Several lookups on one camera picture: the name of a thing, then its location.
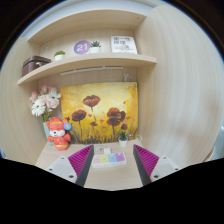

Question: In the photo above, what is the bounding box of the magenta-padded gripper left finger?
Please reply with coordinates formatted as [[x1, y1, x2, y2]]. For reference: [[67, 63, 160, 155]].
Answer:
[[46, 144, 96, 188]]

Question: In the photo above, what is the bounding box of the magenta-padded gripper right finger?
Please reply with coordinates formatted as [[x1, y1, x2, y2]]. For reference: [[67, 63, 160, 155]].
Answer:
[[132, 143, 181, 187]]

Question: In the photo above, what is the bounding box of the red plush toy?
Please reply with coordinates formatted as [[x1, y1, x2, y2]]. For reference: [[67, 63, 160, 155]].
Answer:
[[45, 116, 73, 152]]

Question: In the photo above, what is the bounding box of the pastel coloured power strip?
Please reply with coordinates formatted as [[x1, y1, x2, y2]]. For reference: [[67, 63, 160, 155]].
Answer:
[[91, 151, 128, 169]]

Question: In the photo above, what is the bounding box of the pale glass vase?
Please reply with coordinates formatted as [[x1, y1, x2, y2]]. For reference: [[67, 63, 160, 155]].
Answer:
[[41, 114, 54, 144]]

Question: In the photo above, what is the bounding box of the yellow poppy flower painting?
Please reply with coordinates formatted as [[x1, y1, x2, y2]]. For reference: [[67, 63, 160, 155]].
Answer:
[[59, 81, 140, 145]]

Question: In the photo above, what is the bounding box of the pink white flower bouquet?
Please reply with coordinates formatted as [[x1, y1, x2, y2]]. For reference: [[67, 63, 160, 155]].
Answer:
[[28, 83, 63, 123]]

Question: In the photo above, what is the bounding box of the white light bar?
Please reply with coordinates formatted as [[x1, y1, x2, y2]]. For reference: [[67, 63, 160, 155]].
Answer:
[[59, 65, 125, 77]]

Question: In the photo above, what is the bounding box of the wooden shelf unit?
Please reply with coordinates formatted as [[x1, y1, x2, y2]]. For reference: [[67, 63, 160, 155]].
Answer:
[[16, 8, 158, 87]]

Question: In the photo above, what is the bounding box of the white light bar cable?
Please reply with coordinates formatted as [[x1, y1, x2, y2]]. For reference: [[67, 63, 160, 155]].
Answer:
[[123, 70, 132, 83]]

